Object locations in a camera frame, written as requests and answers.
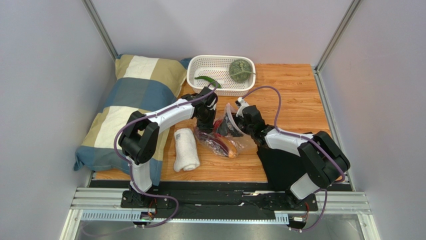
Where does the clear zip top bag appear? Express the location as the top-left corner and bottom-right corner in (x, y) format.
(193, 103), (256, 157)

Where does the green fake chili pepper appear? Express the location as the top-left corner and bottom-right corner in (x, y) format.
(194, 75), (222, 89)

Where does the green fake leafy vegetable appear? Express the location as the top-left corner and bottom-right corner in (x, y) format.
(228, 59), (256, 83)

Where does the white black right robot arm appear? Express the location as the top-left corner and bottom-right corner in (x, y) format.
(214, 105), (351, 209)

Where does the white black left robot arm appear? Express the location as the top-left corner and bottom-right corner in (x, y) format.
(113, 87), (218, 209)

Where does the red fake tomato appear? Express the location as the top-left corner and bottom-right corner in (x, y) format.
(213, 119), (223, 133)

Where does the dark purple fake eggplant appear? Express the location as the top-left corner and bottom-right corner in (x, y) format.
(195, 132), (230, 157)

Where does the rolled white towel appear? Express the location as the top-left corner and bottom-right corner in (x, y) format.
(173, 128), (200, 173)

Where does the white perforated plastic basket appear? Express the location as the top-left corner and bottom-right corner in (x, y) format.
(186, 55), (257, 97)

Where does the black cloth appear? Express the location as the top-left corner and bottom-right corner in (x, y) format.
(256, 129), (307, 191)

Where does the plaid blue beige pillow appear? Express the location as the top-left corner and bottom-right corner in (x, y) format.
(73, 54), (190, 174)

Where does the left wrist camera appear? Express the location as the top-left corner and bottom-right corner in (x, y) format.
(180, 87), (218, 110)

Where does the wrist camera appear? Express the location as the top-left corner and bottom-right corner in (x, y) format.
(234, 97), (259, 119)
(180, 87), (218, 110)

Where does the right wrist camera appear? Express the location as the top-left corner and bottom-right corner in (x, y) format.
(234, 97), (259, 119)

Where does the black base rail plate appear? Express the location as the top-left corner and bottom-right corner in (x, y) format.
(89, 180), (321, 220)

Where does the aluminium frame rail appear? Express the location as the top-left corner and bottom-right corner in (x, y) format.
(60, 181), (380, 240)

